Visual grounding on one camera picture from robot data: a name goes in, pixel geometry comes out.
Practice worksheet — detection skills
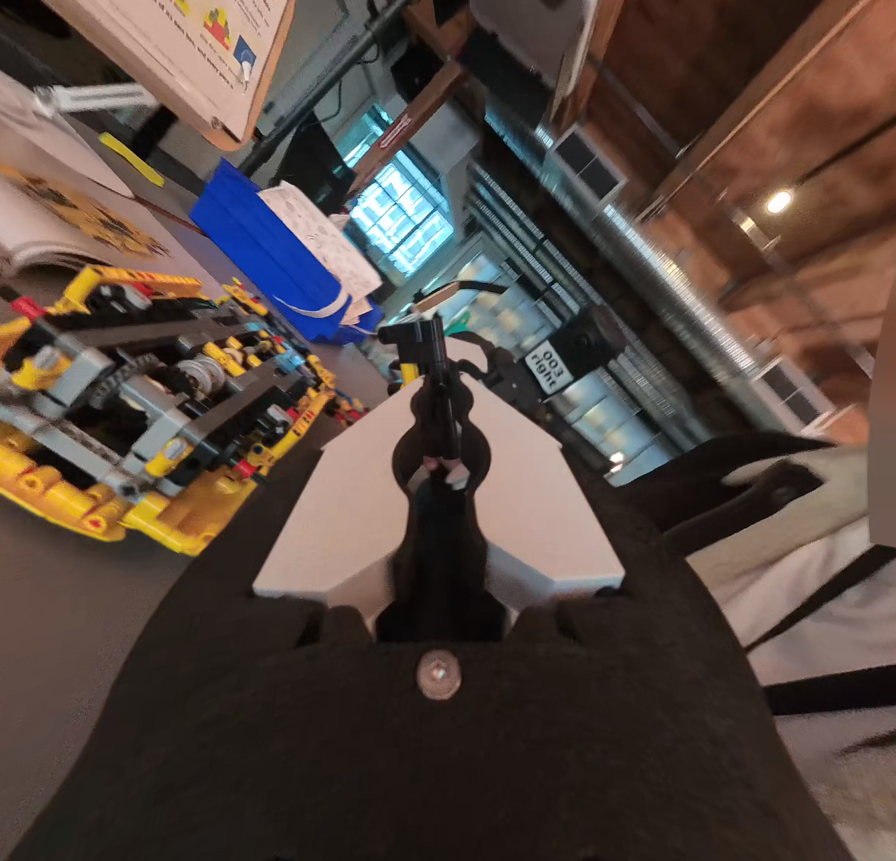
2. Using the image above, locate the person's right hand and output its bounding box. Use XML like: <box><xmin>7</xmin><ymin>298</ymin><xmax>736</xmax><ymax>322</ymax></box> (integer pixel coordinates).
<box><xmin>420</xmin><ymin>453</ymin><xmax>471</xmax><ymax>491</ymax></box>

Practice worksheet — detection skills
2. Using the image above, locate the grey desk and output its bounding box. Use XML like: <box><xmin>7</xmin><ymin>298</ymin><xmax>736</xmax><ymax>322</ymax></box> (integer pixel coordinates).
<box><xmin>0</xmin><ymin>119</ymin><xmax>421</xmax><ymax>834</ymax></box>

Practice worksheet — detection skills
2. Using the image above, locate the beige rounded board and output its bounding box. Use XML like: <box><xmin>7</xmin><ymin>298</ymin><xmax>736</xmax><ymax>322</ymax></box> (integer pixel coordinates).
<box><xmin>0</xmin><ymin>0</ymin><xmax>303</xmax><ymax>153</ymax></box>

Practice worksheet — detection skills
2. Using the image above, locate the light grey hoodie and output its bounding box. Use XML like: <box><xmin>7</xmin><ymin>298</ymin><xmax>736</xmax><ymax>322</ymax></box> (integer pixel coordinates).
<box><xmin>686</xmin><ymin>511</ymin><xmax>896</xmax><ymax>861</ymax></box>

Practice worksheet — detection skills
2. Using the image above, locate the black pipe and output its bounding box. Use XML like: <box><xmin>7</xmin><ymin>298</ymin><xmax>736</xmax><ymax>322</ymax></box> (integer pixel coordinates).
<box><xmin>240</xmin><ymin>0</ymin><xmax>424</xmax><ymax>177</ymax></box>

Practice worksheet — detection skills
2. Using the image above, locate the wooden post with red sign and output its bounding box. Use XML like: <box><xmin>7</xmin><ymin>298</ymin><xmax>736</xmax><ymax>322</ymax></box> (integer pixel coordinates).
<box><xmin>349</xmin><ymin>59</ymin><xmax>471</xmax><ymax>198</ymax></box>

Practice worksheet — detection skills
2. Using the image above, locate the yellow brick car model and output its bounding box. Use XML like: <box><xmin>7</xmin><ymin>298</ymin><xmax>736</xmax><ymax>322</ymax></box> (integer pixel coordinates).
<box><xmin>0</xmin><ymin>266</ymin><xmax>366</xmax><ymax>557</ymax></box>

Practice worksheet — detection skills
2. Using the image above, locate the black fleece-lined jacket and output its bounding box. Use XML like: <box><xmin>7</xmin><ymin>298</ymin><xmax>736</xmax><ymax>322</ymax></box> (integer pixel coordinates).
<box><xmin>616</xmin><ymin>430</ymin><xmax>869</xmax><ymax>561</ymax></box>

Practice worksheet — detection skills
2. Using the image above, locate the printed instruction sheet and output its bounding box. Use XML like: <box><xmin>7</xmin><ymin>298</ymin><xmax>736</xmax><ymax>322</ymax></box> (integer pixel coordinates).
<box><xmin>7</xmin><ymin>0</ymin><xmax>295</xmax><ymax>123</ymax></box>

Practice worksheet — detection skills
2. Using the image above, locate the silver ventilation duct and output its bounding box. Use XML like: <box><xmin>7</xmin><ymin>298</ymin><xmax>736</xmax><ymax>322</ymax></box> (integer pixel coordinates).
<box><xmin>465</xmin><ymin>101</ymin><xmax>841</xmax><ymax>459</ymax></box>

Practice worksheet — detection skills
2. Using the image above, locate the blue plastic bin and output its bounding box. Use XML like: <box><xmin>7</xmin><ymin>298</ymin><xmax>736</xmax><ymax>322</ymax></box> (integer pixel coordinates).
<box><xmin>189</xmin><ymin>159</ymin><xmax>385</xmax><ymax>347</ymax></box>

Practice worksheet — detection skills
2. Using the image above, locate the black monitor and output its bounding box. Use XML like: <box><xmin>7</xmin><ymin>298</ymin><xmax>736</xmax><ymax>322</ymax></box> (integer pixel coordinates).
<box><xmin>275</xmin><ymin>113</ymin><xmax>359</xmax><ymax>212</ymax></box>

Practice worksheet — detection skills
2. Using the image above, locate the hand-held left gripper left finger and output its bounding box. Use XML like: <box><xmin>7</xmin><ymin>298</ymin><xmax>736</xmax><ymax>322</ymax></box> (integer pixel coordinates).
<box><xmin>253</xmin><ymin>376</ymin><xmax>431</xmax><ymax>629</ymax></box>

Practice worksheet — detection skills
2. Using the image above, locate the printed white paper bag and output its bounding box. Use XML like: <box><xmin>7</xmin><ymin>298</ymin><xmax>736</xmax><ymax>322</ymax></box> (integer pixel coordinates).
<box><xmin>258</xmin><ymin>180</ymin><xmax>385</xmax><ymax>319</ymax></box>

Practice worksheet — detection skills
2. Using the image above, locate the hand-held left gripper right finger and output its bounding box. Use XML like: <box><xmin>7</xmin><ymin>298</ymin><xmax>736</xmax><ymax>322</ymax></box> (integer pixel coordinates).
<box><xmin>456</xmin><ymin>378</ymin><xmax>625</xmax><ymax>608</ymax></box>

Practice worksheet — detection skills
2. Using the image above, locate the black brick assembly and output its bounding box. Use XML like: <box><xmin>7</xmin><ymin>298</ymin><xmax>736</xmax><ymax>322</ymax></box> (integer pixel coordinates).
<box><xmin>378</xmin><ymin>315</ymin><xmax>471</xmax><ymax>461</ymax></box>

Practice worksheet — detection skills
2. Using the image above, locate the open instruction booklet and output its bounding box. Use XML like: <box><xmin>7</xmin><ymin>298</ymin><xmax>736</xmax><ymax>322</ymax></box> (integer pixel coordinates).
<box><xmin>0</xmin><ymin>70</ymin><xmax>176</xmax><ymax>278</ymax></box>

